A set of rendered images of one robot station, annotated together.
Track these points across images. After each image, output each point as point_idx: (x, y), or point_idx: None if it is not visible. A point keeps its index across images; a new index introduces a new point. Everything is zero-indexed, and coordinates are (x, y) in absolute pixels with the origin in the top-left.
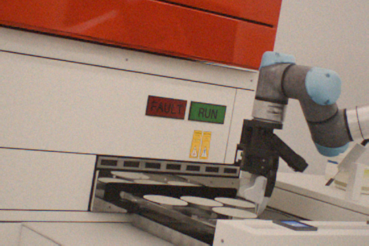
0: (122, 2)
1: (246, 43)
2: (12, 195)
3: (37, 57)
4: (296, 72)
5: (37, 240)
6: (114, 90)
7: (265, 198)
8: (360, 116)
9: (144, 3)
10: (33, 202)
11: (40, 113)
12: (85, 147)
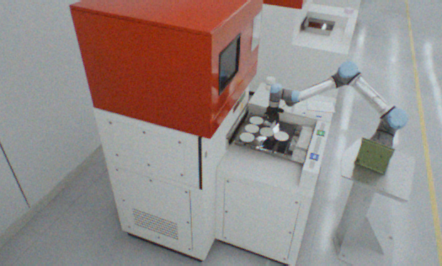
0: (233, 95)
1: (252, 72)
2: (214, 165)
3: None
4: (287, 94)
5: (226, 173)
6: (227, 115)
7: (275, 125)
8: (302, 97)
9: (236, 89)
10: (217, 161)
11: (216, 140)
12: (224, 136)
